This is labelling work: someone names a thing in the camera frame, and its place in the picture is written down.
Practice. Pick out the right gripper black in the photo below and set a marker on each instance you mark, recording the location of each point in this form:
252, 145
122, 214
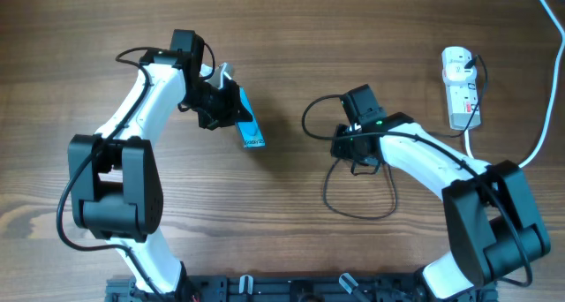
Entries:
340, 150

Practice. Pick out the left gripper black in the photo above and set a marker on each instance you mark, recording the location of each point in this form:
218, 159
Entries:
231, 111

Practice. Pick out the teal screen smartphone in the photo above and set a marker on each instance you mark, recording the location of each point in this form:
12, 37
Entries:
249, 130

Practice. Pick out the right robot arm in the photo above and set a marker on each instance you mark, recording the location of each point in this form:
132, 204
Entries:
493, 222

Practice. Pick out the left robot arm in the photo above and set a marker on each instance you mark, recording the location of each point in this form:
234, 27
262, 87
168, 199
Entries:
114, 186

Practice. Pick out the white power strip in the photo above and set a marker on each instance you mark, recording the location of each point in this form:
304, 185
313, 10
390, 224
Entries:
459, 75

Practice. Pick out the black mounting rail base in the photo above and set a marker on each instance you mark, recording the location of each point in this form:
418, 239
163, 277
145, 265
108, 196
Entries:
395, 287

